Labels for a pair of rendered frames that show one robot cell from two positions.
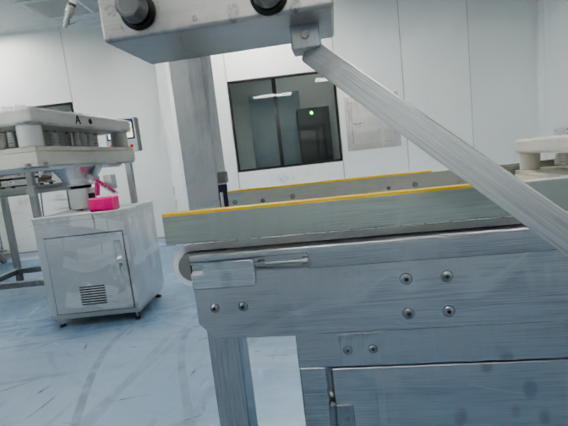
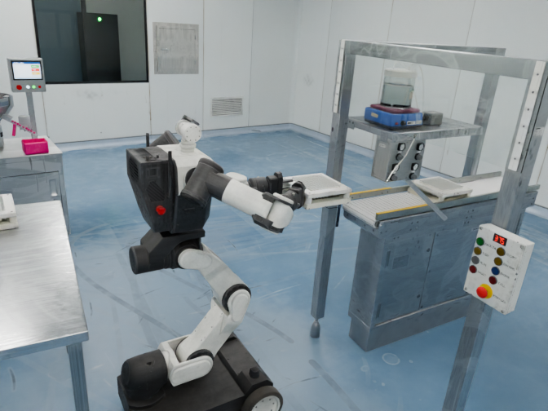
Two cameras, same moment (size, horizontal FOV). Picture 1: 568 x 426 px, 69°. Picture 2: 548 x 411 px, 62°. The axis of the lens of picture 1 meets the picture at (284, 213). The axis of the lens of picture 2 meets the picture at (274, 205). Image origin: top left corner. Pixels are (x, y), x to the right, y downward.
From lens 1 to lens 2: 2.14 m
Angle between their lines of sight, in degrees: 40
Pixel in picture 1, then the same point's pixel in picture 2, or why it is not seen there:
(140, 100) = not seen: outside the picture
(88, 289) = not seen: hidden behind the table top
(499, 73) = (271, 23)
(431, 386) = (404, 244)
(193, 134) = (336, 176)
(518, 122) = (280, 65)
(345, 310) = (401, 230)
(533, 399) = (418, 244)
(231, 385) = (328, 256)
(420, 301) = (413, 227)
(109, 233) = (46, 174)
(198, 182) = not seen: hidden behind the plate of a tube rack
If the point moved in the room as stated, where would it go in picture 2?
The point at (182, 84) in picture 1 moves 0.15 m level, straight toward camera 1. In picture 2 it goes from (338, 161) to (363, 168)
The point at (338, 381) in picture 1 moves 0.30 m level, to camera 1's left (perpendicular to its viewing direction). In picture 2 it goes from (389, 245) to (349, 259)
